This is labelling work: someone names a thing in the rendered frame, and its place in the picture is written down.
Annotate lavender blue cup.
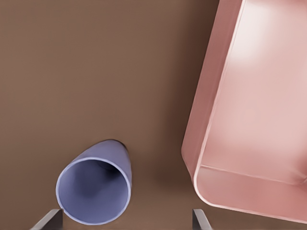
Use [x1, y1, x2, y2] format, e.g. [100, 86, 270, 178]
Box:
[55, 139, 133, 226]

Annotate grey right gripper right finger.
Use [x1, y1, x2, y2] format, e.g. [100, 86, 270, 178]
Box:
[192, 208, 212, 230]

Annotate pink box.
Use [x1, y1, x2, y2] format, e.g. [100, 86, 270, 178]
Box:
[181, 0, 307, 225]

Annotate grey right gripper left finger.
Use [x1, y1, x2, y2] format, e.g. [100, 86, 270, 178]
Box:
[30, 208, 64, 230]

